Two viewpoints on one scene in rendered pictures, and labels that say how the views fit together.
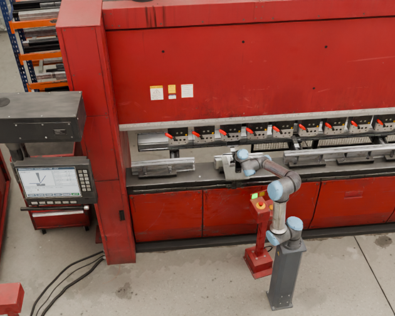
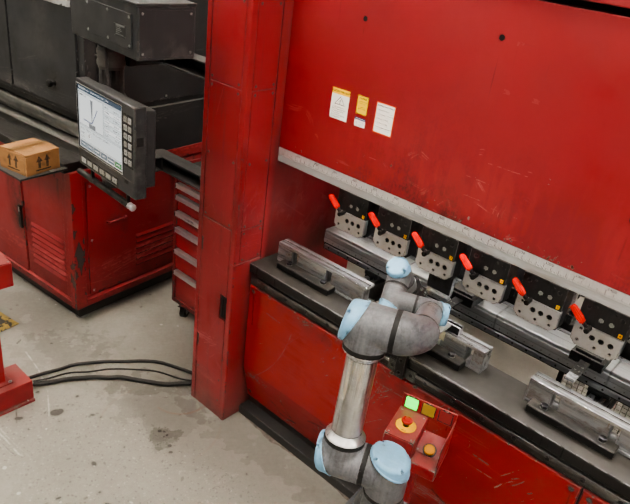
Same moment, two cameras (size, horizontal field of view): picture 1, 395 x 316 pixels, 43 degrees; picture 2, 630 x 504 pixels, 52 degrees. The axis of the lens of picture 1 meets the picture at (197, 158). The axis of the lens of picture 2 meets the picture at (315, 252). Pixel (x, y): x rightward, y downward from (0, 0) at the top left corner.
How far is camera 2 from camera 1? 2.21 m
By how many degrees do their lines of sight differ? 38
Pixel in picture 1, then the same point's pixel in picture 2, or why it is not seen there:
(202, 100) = (404, 151)
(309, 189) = (548, 491)
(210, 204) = not seen: hidden behind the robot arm
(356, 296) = not seen: outside the picture
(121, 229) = (217, 334)
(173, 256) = (274, 455)
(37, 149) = not seen: hidden behind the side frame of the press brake
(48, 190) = (97, 143)
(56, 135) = (116, 37)
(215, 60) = (443, 67)
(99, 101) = (235, 56)
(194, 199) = (334, 358)
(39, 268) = (130, 340)
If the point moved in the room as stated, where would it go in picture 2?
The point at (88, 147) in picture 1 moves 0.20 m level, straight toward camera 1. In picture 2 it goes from (209, 142) to (176, 153)
